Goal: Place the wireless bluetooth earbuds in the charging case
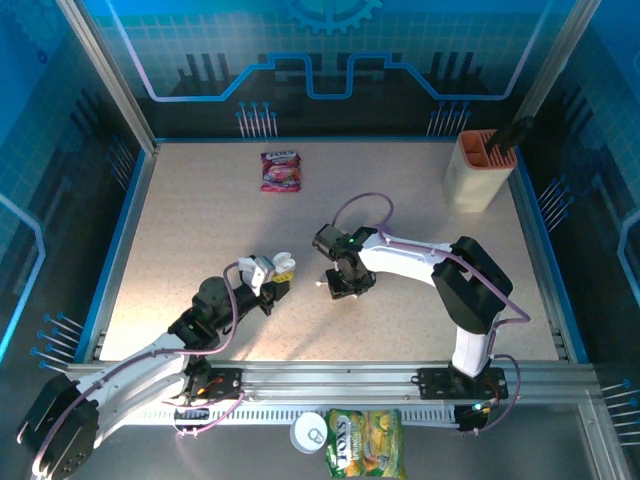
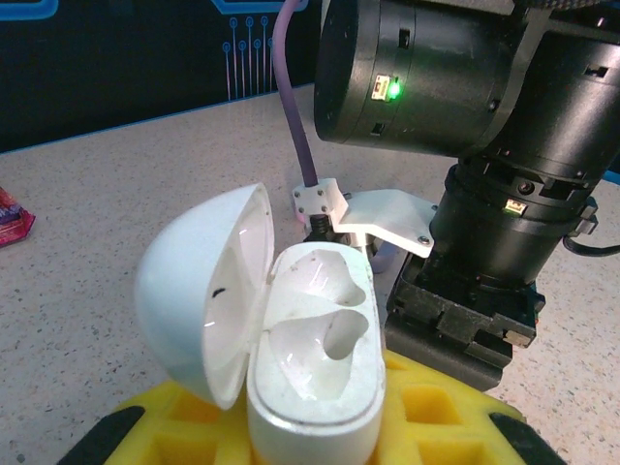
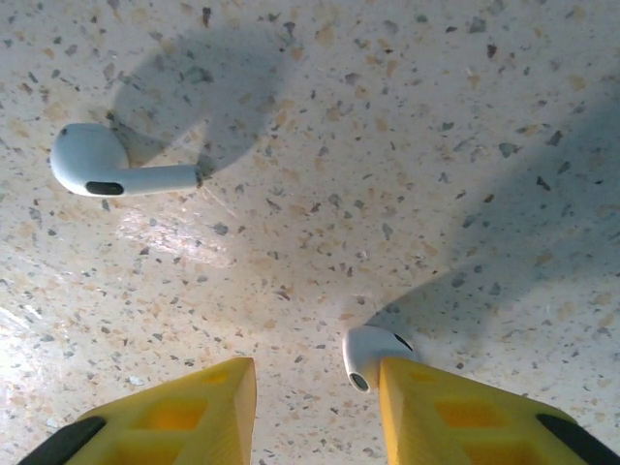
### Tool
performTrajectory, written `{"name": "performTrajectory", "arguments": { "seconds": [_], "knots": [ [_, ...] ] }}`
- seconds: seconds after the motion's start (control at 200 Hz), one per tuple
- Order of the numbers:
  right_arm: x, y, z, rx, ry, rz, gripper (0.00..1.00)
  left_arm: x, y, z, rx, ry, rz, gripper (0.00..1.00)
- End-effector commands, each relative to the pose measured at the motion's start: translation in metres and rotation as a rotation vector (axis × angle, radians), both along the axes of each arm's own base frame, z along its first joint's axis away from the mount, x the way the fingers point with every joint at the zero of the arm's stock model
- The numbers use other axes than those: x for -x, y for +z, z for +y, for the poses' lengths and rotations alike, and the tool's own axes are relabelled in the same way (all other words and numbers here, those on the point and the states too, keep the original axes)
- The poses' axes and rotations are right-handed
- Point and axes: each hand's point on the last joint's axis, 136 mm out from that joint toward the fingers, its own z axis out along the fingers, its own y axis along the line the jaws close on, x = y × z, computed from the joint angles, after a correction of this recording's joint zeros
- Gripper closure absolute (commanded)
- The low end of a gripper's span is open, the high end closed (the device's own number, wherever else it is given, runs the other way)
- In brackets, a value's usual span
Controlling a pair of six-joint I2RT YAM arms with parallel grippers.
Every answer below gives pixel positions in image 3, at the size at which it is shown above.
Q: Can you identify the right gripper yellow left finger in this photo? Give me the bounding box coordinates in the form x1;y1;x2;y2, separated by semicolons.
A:
18;356;257;465

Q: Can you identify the white stem earbud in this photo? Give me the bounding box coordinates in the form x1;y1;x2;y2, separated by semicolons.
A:
49;122;202;199
341;325;419;394

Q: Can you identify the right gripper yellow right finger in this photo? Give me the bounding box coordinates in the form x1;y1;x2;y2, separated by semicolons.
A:
378;356;620;465

